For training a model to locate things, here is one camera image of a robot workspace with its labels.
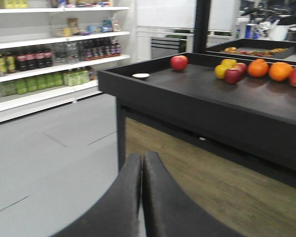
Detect yellow apple front left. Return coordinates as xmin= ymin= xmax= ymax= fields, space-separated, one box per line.
xmin=214 ymin=64 xmax=228 ymax=79

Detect cherry tomato pile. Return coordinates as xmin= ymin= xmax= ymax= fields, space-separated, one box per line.
xmin=221 ymin=47 xmax=287 ymax=57

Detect orange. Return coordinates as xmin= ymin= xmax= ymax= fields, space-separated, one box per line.
xmin=247 ymin=58 xmax=269 ymax=78
xmin=268 ymin=62 xmax=293 ymax=82

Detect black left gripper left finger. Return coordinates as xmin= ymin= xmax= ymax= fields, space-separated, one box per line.
xmin=54 ymin=154 xmax=142 ymax=237

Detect black wooden produce stand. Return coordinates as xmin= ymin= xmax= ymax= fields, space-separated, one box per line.
xmin=97 ymin=38 xmax=296 ymax=237

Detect orange back centre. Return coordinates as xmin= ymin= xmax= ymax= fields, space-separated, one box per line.
xmin=268 ymin=62 xmax=293 ymax=82

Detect red apple beside yellow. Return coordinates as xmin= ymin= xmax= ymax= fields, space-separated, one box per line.
xmin=224 ymin=68 xmax=242 ymax=84

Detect yellow apple back left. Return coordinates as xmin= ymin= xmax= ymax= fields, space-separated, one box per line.
xmin=221 ymin=58 xmax=237 ymax=68

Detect pink apple back left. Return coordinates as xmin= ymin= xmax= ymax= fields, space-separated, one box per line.
xmin=233 ymin=63 xmax=247 ymax=74

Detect orange back left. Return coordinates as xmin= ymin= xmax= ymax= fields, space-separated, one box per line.
xmin=247 ymin=58 xmax=269 ymax=78

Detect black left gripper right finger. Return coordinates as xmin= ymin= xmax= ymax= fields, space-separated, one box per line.
xmin=142 ymin=152 xmax=241 ymax=237

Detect red apple near bowl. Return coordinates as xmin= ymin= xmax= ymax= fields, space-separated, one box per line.
xmin=170 ymin=55 xmax=188 ymax=71

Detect white supermarket shelf unit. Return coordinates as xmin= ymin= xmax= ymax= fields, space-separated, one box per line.
xmin=0 ymin=0 xmax=136 ymax=123

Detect small white bowl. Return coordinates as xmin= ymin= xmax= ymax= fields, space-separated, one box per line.
xmin=132 ymin=73 xmax=150 ymax=80

